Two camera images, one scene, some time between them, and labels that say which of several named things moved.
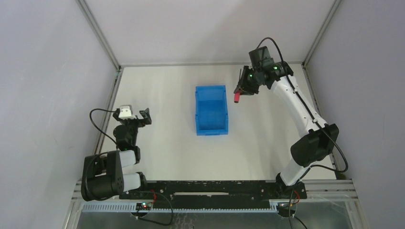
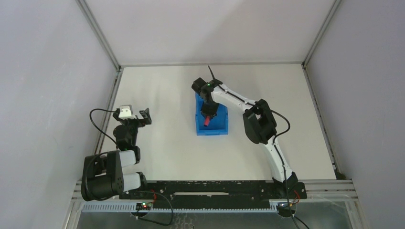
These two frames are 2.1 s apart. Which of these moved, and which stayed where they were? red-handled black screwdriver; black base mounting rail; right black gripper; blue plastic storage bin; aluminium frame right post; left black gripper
Moved: red-handled black screwdriver; right black gripper
Stayed: black base mounting rail; aluminium frame right post; left black gripper; blue plastic storage bin
